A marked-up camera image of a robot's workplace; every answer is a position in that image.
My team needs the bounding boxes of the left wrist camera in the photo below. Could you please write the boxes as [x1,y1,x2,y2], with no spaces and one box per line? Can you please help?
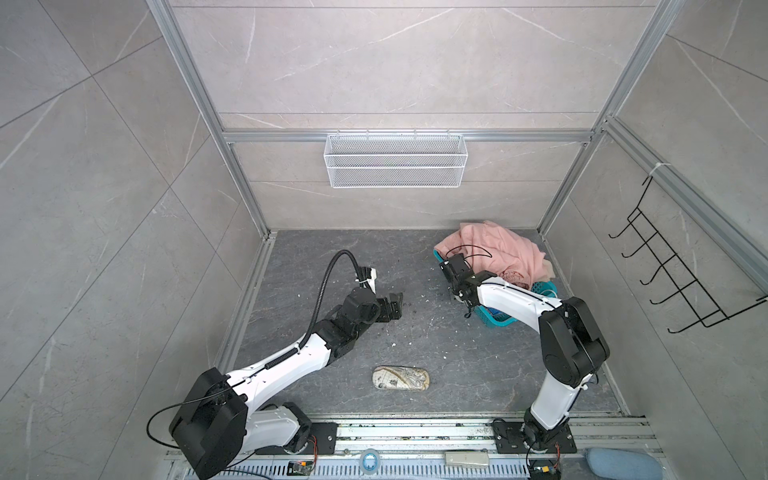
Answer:
[357,266,377,293]

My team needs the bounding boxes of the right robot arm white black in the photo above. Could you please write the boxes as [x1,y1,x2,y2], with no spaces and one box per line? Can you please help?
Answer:
[436,254,610,452]

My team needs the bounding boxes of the teal plastic basket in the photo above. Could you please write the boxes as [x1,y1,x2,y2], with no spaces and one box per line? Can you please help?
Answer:
[433,250,561,333]

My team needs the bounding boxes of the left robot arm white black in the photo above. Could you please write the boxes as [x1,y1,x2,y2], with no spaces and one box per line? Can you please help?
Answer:
[169,287,403,479]

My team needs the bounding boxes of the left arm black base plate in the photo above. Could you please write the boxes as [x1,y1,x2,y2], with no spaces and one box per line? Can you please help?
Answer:
[256,422,339,455]

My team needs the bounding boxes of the pink shorts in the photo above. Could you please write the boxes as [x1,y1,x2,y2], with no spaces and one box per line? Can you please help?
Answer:
[435,221,555,289]

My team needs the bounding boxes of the black wire hook rack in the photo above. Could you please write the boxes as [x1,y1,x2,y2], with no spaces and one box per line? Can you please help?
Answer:
[608,175,767,335]

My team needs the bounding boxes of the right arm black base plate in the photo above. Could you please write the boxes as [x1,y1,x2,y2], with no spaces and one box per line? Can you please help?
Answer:
[490,418,577,454]

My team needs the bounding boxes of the small green circuit board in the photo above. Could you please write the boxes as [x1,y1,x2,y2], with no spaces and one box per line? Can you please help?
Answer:
[286,460,316,476]

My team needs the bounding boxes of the blue grey cushion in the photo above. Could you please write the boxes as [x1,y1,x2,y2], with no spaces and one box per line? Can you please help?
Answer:
[585,448,663,480]

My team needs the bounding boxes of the right small circuit board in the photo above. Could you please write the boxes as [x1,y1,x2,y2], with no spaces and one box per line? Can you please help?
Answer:
[528,460,561,480]

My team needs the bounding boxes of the blue tape roll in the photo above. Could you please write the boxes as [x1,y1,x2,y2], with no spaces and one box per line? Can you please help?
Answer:
[359,449,381,475]

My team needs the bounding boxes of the white remote box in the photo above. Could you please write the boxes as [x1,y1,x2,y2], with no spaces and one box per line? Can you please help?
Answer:
[444,450,490,469]

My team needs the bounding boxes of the aluminium mounting rail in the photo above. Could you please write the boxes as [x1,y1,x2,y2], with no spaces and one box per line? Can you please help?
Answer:
[217,415,675,479]

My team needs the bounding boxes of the white wire mesh shelf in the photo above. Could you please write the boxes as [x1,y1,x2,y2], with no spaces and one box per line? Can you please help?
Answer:
[323,133,469,189]

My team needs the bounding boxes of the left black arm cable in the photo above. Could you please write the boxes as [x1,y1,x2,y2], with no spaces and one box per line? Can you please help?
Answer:
[305,249,368,349]

